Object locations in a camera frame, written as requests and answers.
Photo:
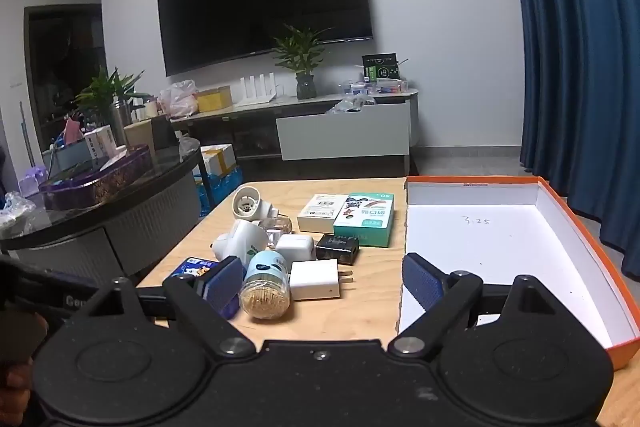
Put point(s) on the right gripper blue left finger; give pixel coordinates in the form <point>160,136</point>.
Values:
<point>219,284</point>

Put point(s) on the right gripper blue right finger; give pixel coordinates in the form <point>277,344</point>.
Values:
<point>424,281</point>

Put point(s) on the white mosquito plug heater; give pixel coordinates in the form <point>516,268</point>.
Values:
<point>244,241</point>

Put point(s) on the clear liquid refill bottle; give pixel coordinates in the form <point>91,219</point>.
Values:
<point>276,227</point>

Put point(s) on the white rounded charger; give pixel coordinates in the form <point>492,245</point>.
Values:
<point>295,248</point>

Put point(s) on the white socket plug heater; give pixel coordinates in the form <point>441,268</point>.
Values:
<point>248,204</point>

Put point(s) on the teal white product box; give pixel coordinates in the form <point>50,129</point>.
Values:
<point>368,217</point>

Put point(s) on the black charger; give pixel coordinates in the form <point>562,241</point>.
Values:
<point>343,249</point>

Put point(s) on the white square charger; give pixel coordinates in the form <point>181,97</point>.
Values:
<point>317,280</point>

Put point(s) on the white power adapter box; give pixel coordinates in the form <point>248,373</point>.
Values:
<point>320,212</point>

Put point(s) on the left hand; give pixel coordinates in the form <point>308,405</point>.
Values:
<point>16,387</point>

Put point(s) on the black round side table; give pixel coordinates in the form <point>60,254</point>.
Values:
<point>126,236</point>

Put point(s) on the orange white cardboard box lid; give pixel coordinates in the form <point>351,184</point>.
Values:
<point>499,227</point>

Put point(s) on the blue plastic bag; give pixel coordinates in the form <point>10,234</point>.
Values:
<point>222,187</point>

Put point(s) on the purple tray box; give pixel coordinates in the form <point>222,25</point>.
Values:
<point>95,181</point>

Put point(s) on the cardboard box on floor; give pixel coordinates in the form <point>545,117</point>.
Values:
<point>219,159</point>

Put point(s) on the tv stand cabinet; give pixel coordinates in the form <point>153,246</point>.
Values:
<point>306,139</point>

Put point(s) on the yellow box on stand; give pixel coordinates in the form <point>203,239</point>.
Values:
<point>214,99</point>

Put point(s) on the white router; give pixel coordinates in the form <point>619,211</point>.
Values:
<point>258,90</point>

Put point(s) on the pink plastic bag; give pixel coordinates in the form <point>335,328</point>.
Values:
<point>179,100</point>

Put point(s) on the plastic bags in drawer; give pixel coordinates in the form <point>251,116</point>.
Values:
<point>352,104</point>

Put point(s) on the clutter of small boxes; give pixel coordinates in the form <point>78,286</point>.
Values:
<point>372,87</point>

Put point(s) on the potted plant on table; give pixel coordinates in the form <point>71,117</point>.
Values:
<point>109,99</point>

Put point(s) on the black green box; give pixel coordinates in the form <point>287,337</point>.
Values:
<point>380,66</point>

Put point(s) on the potted plant on stand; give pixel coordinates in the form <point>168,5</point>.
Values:
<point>301,52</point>

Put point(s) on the blue curtain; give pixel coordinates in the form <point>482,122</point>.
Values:
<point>581,111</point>

